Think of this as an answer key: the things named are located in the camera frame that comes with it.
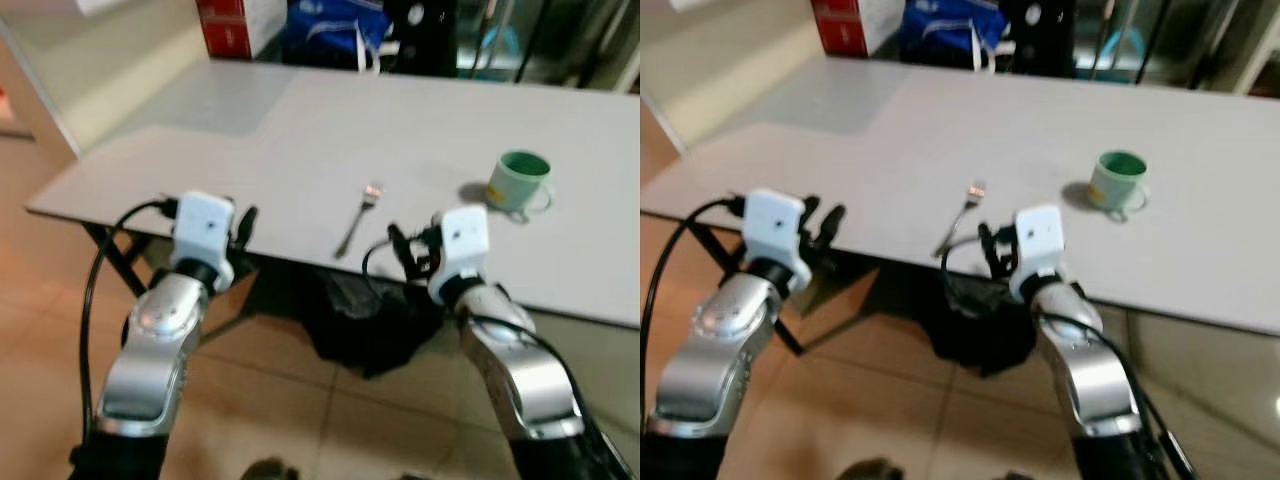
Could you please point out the black plastic bag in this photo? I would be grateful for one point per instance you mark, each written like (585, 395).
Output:
(980, 320)
(365, 320)

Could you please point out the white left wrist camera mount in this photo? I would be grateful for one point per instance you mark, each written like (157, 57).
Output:
(775, 225)
(203, 228)

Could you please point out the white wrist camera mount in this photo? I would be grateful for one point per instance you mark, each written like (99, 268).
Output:
(775, 225)
(1040, 242)
(203, 228)
(462, 245)

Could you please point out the blue bag with white print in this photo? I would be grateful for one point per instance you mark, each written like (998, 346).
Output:
(330, 30)
(950, 30)

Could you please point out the red cardboard box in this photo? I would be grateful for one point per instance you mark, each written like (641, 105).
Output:
(840, 26)
(222, 28)

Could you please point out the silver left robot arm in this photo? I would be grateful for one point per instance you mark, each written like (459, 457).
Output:
(160, 345)
(720, 345)

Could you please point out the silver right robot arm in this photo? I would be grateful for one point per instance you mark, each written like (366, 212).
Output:
(525, 380)
(1090, 380)

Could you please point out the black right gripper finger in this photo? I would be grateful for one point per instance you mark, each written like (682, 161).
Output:
(991, 248)
(401, 248)

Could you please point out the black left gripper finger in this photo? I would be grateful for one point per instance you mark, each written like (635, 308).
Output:
(814, 206)
(836, 225)
(251, 224)

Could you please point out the black table leg frame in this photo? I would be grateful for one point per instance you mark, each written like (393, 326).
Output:
(720, 255)
(118, 262)

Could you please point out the green ceramic mug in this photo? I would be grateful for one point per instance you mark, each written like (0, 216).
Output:
(1114, 185)
(515, 185)

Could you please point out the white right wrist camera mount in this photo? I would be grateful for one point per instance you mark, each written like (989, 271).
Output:
(462, 245)
(1040, 242)

